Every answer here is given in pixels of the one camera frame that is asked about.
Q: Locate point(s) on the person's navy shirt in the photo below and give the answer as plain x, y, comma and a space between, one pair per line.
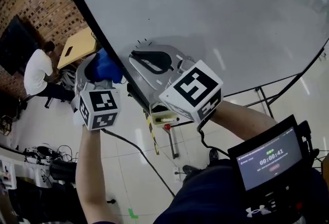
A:
205, 197

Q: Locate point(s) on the beige plastic tray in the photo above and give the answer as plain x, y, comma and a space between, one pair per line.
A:
164, 115

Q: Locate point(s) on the black chest-mounted monitor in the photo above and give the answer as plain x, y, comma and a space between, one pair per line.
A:
270, 158

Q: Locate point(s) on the white shelf unit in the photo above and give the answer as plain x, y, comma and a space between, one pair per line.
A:
15, 169

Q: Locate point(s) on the blue terry cloth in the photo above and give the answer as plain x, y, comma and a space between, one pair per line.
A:
105, 66

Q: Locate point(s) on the yellow black hazard tape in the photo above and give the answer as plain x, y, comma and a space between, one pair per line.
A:
153, 135

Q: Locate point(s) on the black display on stand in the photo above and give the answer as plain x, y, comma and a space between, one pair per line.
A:
15, 45

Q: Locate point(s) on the person's grey shoe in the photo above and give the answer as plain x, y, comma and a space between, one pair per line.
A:
214, 155
191, 169

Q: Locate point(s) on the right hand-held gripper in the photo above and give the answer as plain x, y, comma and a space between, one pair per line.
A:
192, 89

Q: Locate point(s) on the person's left forearm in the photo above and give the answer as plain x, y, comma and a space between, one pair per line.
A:
92, 171

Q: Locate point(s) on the white power strip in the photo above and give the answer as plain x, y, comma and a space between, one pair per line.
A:
176, 174

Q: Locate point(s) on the person's left grey shoe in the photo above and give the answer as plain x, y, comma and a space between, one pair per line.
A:
191, 169

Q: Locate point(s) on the person's right grey shoe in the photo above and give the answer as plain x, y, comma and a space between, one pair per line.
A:
214, 155

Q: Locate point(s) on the grey backpack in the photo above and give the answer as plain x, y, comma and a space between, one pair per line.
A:
67, 77

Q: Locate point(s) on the red round button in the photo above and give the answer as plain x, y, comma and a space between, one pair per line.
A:
167, 127

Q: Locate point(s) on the black backpack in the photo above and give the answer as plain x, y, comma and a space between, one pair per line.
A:
63, 170

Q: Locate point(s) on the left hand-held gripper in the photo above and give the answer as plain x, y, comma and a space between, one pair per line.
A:
100, 110

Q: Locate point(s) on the green floor tape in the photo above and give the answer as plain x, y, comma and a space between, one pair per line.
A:
132, 214

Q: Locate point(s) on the light wooden table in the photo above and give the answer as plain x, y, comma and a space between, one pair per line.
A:
77, 48

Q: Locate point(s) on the white marker pen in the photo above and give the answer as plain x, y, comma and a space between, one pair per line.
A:
167, 120

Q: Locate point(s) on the person's right forearm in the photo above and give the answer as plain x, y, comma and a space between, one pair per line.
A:
244, 120

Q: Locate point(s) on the large whiteboard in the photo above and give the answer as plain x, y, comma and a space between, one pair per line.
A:
205, 12

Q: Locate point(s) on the black office chair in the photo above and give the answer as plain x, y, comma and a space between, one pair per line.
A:
51, 202

